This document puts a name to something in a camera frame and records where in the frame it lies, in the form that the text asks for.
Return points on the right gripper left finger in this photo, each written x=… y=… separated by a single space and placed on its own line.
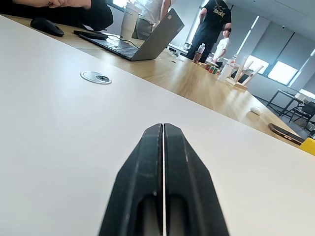
x=137 y=186

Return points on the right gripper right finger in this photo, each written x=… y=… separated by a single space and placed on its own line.
x=189 y=186

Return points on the white computer mouse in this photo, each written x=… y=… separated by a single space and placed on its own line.
x=256 y=109

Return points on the brown cased smartphone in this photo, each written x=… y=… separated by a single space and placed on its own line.
x=285 y=134

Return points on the white bottle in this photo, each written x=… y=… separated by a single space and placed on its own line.
x=226 y=71

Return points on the wooden stool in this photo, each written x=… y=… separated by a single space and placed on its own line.
x=243 y=73

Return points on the yellow object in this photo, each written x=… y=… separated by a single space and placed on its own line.
x=308 y=146

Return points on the clear plastic bottle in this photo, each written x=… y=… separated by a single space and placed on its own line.
x=199 y=52

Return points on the black chair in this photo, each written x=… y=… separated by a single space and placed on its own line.
x=305 y=110

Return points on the person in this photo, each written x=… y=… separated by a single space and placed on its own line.
x=61 y=12
x=222 y=49
x=209 y=29
x=150 y=14

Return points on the grey open laptop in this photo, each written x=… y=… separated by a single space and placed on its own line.
x=147 y=41

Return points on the black smartphone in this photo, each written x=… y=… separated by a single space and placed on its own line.
x=91 y=34

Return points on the black computer mouse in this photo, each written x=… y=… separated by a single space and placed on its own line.
x=46 y=26

